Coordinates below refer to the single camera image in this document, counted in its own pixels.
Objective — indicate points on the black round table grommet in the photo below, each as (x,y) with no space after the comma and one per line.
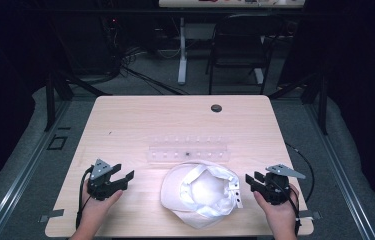
(216,108)

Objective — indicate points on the person's right hand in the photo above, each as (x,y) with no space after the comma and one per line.
(280,215)

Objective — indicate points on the white baseball cap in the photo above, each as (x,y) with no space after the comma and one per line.
(201,195)

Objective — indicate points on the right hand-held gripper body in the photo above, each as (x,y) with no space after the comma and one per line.
(276,190)

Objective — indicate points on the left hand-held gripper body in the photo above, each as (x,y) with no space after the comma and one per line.
(100,186)

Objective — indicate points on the clear acrylic rack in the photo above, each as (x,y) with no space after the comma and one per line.
(188,153)

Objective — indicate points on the person's left hand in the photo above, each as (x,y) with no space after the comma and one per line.
(95,210)

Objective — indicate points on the black chair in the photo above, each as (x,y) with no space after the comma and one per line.
(241,50)

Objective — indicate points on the aluminium floor rail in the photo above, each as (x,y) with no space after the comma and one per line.
(25,170)
(341,173)

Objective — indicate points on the dark equipment rack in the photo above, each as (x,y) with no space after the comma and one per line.
(111,43)

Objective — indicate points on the black metal stand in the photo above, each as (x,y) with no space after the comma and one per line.
(50,100)
(322,106)

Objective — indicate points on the white desk leg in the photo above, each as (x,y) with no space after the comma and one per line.
(182,56)
(259,76)

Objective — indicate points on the grey metal bracket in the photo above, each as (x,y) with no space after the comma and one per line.
(51,215)
(310,215)

